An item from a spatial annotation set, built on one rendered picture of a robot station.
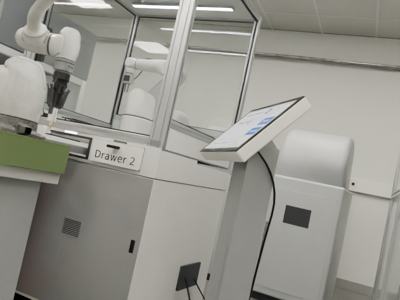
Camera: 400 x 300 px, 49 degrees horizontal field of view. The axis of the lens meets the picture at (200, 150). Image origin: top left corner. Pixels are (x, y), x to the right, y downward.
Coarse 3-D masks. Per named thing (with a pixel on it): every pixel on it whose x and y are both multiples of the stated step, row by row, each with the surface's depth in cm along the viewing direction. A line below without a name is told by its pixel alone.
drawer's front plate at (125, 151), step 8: (96, 144) 218; (104, 144) 216; (112, 144) 214; (120, 144) 212; (96, 152) 217; (104, 152) 215; (112, 152) 213; (120, 152) 211; (128, 152) 209; (136, 152) 208; (96, 160) 216; (104, 160) 214; (112, 160) 212; (120, 160) 211; (128, 160) 209; (136, 160) 207; (128, 168) 208; (136, 168) 206
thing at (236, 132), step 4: (252, 124) 164; (232, 128) 189; (236, 128) 182; (240, 128) 175; (244, 128) 169; (248, 128) 163; (228, 132) 186; (232, 132) 179; (236, 132) 172; (240, 132) 166; (244, 132) 161; (224, 136) 183; (228, 136) 177; (232, 136) 170; (236, 136) 164
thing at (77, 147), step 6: (48, 138) 197; (54, 138) 200; (60, 138) 204; (66, 144) 208; (72, 144) 212; (78, 144) 215; (84, 144) 219; (72, 150) 212; (78, 150) 216; (84, 150) 220
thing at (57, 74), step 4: (56, 72) 201; (60, 72) 201; (56, 76) 201; (60, 76) 201; (64, 76) 201; (68, 76) 203; (56, 80) 200; (60, 80) 203; (64, 80) 202; (68, 80) 204; (56, 84) 201; (64, 84) 205; (56, 88) 201; (60, 92) 205
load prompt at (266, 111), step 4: (268, 108) 172; (272, 108) 167; (252, 112) 190; (256, 112) 184; (260, 112) 177; (264, 112) 170; (268, 112) 164; (248, 116) 189; (252, 116) 181; (256, 116) 176
